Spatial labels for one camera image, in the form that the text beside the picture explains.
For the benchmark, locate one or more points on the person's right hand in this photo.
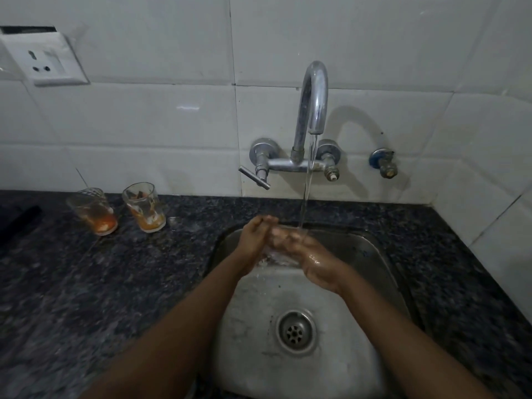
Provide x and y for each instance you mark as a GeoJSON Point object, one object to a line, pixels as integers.
{"type": "Point", "coordinates": [322, 265]}

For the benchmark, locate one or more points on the person's left hand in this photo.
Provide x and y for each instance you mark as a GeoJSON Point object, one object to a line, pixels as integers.
{"type": "Point", "coordinates": [253, 243]}

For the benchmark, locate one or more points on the drinking glass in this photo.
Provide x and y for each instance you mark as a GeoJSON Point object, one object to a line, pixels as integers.
{"type": "Point", "coordinates": [276, 257]}
{"type": "Point", "coordinates": [145, 209]}
{"type": "Point", "coordinates": [95, 213]}

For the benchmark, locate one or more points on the chrome wall faucet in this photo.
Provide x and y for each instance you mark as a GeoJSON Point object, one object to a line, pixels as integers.
{"type": "Point", "coordinates": [318, 91]}

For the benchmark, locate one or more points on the black drying mat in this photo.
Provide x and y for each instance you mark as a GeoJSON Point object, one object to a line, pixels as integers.
{"type": "Point", "coordinates": [18, 222]}

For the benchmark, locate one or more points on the person's left forearm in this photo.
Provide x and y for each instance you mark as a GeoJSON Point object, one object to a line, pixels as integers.
{"type": "Point", "coordinates": [174, 336]}

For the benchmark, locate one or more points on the person's right forearm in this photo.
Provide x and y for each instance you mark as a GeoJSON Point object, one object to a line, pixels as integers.
{"type": "Point", "coordinates": [415, 344]}

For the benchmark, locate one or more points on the metal sink drain strainer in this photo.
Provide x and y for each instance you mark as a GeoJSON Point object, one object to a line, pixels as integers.
{"type": "Point", "coordinates": [296, 332]}

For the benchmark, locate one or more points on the stainless steel sink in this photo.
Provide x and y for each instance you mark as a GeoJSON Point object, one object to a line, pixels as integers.
{"type": "Point", "coordinates": [249, 353]}

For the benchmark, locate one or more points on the brass valve with blue collar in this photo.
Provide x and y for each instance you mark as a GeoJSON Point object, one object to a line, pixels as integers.
{"type": "Point", "coordinates": [384, 166]}

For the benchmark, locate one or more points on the white wall socket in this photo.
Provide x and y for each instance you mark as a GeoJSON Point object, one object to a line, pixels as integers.
{"type": "Point", "coordinates": [47, 62]}

